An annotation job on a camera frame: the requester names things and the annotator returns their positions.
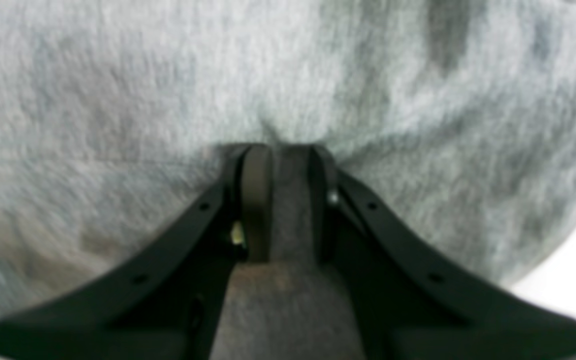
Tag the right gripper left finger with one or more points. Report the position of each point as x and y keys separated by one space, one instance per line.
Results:
x=165 y=302

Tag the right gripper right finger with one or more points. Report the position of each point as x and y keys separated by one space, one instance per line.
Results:
x=409 y=301

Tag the grey t-shirt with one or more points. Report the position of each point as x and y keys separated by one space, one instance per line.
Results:
x=116 y=114

